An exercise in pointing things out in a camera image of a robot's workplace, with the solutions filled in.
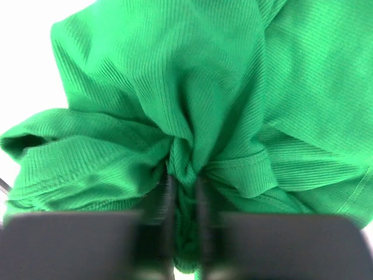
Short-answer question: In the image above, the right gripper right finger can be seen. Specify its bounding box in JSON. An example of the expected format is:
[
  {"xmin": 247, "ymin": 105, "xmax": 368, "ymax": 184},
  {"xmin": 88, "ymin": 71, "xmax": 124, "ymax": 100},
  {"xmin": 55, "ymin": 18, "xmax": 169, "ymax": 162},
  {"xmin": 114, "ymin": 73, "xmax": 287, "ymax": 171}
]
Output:
[{"xmin": 195, "ymin": 177, "xmax": 233, "ymax": 268}]

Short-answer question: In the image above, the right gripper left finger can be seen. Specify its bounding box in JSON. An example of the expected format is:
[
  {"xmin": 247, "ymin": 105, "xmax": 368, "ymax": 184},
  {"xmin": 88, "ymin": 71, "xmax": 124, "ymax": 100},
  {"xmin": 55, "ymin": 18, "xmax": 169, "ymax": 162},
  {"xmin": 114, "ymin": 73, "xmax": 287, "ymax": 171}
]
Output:
[{"xmin": 136, "ymin": 172, "xmax": 177, "ymax": 268}]

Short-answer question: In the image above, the green tank top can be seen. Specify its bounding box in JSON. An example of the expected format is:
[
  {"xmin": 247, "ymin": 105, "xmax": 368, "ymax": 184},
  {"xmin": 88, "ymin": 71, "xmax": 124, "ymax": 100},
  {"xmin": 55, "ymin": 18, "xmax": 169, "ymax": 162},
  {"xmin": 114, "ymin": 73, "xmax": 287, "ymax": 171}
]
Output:
[{"xmin": 1, "ymin": 1, "xmax": 372, "ymax": 274}]

